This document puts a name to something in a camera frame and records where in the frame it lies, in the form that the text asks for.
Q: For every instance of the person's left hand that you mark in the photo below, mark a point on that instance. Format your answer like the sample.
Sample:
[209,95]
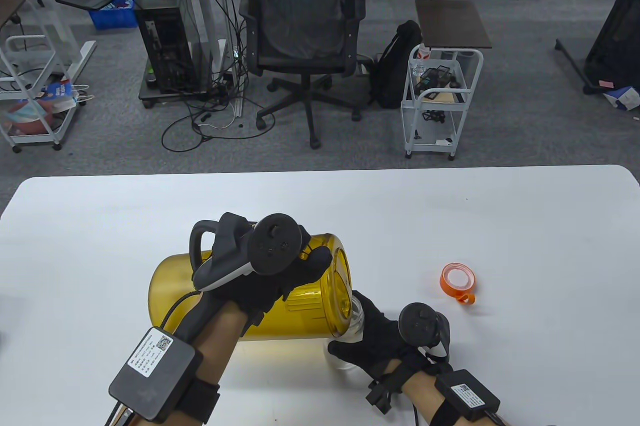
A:
[260,291]

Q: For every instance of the person's right hand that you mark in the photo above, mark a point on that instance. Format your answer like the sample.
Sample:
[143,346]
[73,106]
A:
[385,346]

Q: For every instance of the clear water cup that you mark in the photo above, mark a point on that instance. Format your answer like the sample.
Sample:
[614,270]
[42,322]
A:
[358,322]

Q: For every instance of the yellow transparent kettle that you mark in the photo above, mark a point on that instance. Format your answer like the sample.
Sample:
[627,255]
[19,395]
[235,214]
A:
[300,313]

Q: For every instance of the orange cup lid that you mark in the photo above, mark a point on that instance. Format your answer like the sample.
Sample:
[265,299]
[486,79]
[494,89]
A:
[457,278]

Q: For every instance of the person's right forearm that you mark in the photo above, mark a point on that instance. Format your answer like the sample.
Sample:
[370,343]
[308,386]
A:
[420,391]

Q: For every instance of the person's left forearm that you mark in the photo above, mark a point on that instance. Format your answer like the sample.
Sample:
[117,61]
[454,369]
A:
[220,336]

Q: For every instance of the black hand controller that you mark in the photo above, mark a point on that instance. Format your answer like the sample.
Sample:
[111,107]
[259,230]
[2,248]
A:
[275,243]
[420,321]

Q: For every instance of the white rolling cart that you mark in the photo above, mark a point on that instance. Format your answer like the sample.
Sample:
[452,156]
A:
[435,148]

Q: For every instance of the black backpack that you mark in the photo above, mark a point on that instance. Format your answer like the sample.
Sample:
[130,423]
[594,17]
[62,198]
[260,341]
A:
[392,71]

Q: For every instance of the wooden board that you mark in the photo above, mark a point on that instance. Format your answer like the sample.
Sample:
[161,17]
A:
[445,96]

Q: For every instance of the black computer tower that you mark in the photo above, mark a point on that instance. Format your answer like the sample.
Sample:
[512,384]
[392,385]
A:
[165,46]

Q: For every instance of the black mesh office chair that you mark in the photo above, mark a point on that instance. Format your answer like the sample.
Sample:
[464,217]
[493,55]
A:
[300,11]

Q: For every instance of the blue plastic crate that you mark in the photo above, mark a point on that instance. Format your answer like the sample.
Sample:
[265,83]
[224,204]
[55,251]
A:
[112,19]

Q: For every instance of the dark brown side table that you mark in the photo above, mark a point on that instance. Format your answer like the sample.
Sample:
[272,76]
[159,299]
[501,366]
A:
[452,24]

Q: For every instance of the white cart with basketball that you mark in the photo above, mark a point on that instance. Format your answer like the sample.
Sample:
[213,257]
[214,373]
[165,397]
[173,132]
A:
[30,39]

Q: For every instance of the white blue carton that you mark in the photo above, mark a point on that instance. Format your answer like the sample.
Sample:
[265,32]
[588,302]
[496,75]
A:
[625,99]

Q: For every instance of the black fabric stand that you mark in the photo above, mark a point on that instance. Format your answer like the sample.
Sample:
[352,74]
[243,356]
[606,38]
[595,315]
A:
[615,46]

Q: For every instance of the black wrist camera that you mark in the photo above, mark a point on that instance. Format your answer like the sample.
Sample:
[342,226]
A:
[382,398]

